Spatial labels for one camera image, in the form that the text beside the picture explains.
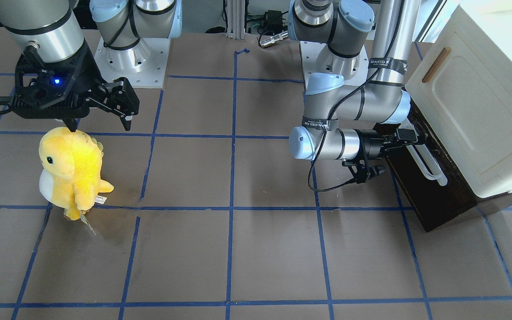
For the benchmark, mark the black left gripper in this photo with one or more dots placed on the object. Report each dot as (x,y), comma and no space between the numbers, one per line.
(372,144)

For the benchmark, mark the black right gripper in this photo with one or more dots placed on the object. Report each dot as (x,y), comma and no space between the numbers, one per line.
(88,70)

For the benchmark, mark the dark wooden drawer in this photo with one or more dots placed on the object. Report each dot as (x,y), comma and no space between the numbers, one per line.
(435,185)

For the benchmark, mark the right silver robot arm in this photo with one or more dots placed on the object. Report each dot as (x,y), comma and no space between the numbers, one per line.
(52,27)

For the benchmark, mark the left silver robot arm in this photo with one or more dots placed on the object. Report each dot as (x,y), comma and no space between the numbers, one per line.
(343,26)

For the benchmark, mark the dark wooden cabinet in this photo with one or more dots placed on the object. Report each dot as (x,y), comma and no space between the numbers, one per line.
(399,165)

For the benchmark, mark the yellow plush toy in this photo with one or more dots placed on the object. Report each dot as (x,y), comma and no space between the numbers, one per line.
(71,178)

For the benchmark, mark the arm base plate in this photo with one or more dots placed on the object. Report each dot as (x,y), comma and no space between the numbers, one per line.
(316,57)
(143,65)

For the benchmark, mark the aluminium frame post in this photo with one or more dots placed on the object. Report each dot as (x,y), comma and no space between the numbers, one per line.
(235,13)

